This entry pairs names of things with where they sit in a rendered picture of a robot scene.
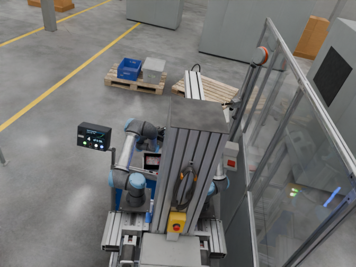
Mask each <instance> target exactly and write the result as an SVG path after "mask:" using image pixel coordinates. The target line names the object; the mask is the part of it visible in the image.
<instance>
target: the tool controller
mask: <svg viewBox="0 0 356 267"><path fill-rule="evenodd" d="M111 131H112V128H110V127H105V126H101V125H97V124H92V123H88V122H82V123H81V124H79V125H78V127H77V146H82V147H86V148H90V149H95V150H100V151H103V152H106V151H107V150H108V148H109V147H110V141H111ZM86 136H91V137H92V142H90V141H86ZM84 141H85V142H86V144H83V142H84ZM89 143H92V145H91V146H90V145H89ZM95 144H97V145H98V146H97V147H95ZM101 145H102V146H103V148H101V147H100V146H101Z"/></svg>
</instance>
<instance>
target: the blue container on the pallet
mask: <svg viewBox="0 0 356 267"><path fill-rule="evenodd" d="M133 62H136V63H133ZM141 65H142V60H137V59H131V58H126V57H124V58H123V60H122V61H121V63H120V64H119V66H118V67H117V78H120V79H126V80H130V81H136V80H137V78H138V76H139V74H140V71H141Z"/></svg>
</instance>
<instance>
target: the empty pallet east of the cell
mask: <svg viewBox="0 0 356 267"><path fill-rule="evenodd" d="M201 80H202V86H203V92H204V97H205V100H206V101H214V102H221V104H222V103H229V102H230V101H231V99H233V98H234V96H236V95H237V93H238V90H239V89H237V88H234V87H232V86H229V85H226V84H224V83H221V82H218V81H216V80H213V79H211V78H207V77H205V76H202V75H201ZM179 91H182V92H185V90H184V78H182V79H181V80H180V81H179V82H177V83H176V84H175V85H173V86H172V90H171V92H172V93H174V94H176V95H179V96H181V97H184V94H181V93H179ZM227 106H228V105H225V106H222V109H223V110H224V109H226V107H227Z"/></svg>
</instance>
